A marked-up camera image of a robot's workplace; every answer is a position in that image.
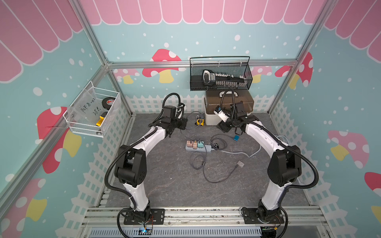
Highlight grey USB cable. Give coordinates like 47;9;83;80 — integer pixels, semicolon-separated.
190;148;241;184
205;134;236;151
181;111;206;142

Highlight teal USB charger adapter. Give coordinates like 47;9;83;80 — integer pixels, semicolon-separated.
198;140;204;148

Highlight silver mp3 player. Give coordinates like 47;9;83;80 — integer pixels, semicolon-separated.
237;161;245;168

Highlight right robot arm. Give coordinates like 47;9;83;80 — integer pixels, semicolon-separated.
214;101;319;224

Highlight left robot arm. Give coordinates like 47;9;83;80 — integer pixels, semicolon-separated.
104;93;188;223

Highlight yellow tape measure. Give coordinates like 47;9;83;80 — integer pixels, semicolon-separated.
195;119;204;127

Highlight white power strip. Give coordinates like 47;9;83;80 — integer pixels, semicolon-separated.
185;145;212;153

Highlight white toolbox brown lid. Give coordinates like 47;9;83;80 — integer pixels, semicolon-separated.
204;90;254;126

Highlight socket bit set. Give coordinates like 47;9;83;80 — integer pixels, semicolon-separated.
202;70;248;88

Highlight black electrical tape roll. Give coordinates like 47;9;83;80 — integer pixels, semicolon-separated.
102;97;116;111

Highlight yellow tool in bin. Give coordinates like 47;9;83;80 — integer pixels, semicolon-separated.
96;115;106;127

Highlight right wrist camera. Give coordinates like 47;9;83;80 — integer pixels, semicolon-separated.
213;106;229;123

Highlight white power strip cord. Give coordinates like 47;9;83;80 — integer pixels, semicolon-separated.
211;134;291;158

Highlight black wire mesh basket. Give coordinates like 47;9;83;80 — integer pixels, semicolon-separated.
189;56;253;91

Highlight clear plastic wall bin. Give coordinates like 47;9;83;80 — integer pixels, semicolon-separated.
63;82;121;138

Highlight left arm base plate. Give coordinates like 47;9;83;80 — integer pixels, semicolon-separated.
124;208;165;225

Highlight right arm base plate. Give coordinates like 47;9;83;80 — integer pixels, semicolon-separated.
241;207;284;225

